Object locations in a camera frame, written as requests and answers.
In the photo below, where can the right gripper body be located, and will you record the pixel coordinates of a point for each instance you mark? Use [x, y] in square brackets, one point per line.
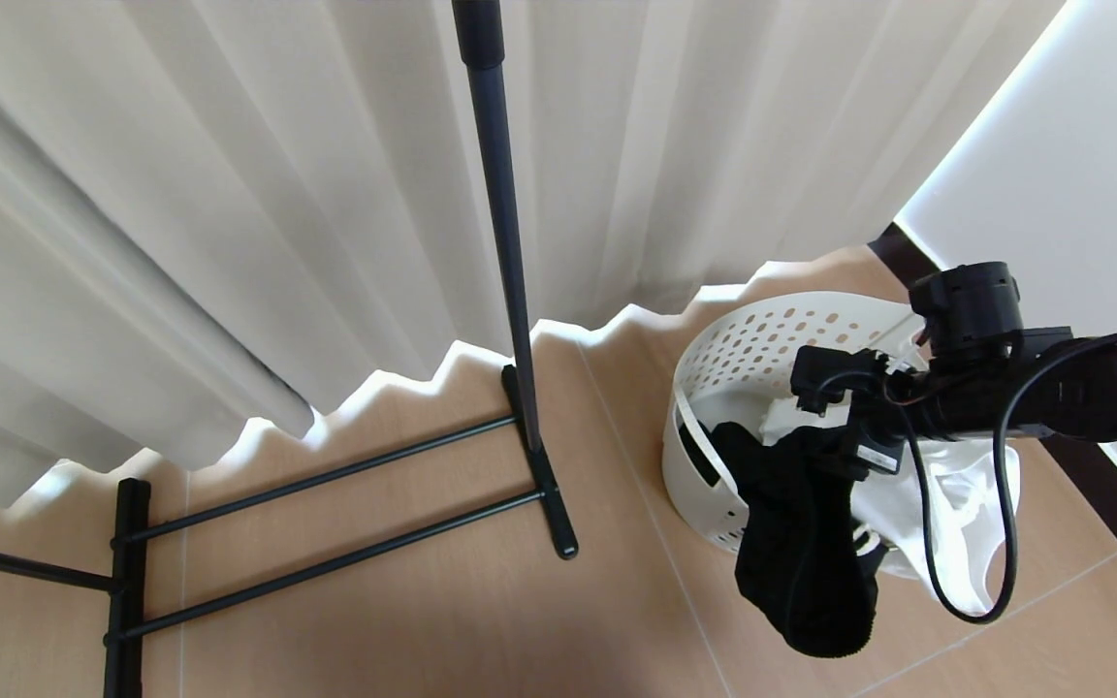
[956, 407]

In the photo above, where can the black garment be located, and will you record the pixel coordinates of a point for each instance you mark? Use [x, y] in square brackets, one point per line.
[801, 562]

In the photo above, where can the white laundry basket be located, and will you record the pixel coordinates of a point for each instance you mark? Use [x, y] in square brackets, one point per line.
[743, 349]

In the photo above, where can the black clothes rack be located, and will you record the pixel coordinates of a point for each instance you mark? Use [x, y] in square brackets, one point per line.
[510, 271]

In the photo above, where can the white garment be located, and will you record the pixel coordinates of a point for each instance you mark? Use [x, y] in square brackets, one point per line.
[956, 504]

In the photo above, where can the beige curtain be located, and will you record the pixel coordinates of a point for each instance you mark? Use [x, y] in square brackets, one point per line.
[229, 194]

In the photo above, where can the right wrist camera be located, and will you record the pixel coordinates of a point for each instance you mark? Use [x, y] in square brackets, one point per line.
[820, 373]

